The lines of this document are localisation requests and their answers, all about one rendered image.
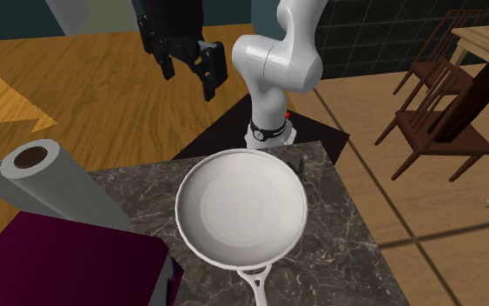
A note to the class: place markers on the brown wooden chair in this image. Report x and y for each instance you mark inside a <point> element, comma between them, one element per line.
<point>432,70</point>
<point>460,146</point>

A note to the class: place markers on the black robot stand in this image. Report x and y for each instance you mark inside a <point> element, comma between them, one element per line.
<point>223,135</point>

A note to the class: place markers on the white paper towel roll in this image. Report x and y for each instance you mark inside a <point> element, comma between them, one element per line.
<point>66,186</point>

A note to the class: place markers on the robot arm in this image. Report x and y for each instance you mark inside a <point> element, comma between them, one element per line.
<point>278,63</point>

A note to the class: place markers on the white frying pan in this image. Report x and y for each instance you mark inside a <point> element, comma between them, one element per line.
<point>240,207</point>

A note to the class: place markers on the light wooden table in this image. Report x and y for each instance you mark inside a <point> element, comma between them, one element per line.
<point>481,40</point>

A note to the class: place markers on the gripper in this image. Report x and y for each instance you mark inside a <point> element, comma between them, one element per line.
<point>174,25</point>

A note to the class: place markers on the maroon box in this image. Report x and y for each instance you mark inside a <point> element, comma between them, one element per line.
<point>66,262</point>

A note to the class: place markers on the dark brown wooden post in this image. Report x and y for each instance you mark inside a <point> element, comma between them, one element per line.
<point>477,97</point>

